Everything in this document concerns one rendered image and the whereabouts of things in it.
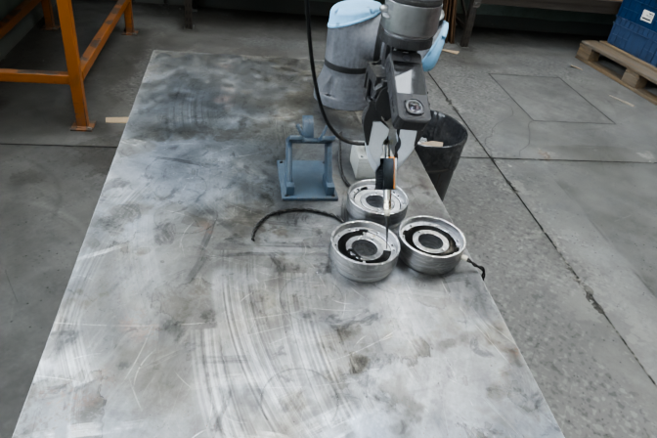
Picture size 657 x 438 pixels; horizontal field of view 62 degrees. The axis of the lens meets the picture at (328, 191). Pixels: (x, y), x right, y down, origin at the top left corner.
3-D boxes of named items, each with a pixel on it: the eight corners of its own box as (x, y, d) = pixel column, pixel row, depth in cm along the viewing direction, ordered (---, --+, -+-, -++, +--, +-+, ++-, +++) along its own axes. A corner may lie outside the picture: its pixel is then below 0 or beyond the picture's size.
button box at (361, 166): (391, 179, 105) (396, 157, 103) (355, 178, 104) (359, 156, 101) (382, 157, 112) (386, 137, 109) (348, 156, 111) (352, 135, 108)
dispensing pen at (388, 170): (381, 246, 81) (381, 133, 81) (373, 244, 85) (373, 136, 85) (396, 246, 81) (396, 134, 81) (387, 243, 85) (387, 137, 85)
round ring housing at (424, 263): (386, 263, 85) (390, 242, 82) (404, 227, 93) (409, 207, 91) (452, 286, 82) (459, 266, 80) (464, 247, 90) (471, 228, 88)
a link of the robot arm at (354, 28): (328, 47, 135) (335, -10, 127) (382, 56, 133) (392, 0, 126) (319, 63, 125) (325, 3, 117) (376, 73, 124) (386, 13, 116)
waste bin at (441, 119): (453, 239, 225) (481, 149, 201) (374, 239, 219) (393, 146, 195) (429, 192, 253) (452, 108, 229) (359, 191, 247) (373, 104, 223)
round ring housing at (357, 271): (398, 288, 80) (403, 268, 78) (327, 282, 80) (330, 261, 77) (392, 243, 89) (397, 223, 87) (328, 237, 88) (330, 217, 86)
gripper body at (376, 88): (407, 99, 85) (423, 21, 78) (423, 125, 78) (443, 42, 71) (359, 97, 83) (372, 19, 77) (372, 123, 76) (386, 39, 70)
